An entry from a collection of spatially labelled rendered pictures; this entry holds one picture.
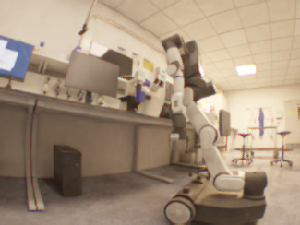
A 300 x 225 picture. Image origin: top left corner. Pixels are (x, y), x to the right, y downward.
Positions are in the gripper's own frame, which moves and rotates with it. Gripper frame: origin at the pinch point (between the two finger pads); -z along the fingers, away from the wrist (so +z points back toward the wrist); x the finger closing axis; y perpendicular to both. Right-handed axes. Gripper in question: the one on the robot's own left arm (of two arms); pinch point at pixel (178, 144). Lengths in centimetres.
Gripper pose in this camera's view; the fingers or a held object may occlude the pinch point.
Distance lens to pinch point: 93.5
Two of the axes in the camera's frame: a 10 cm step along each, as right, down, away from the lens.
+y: -4.9, -1.7, -8.5
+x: -8.7, 0.6, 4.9
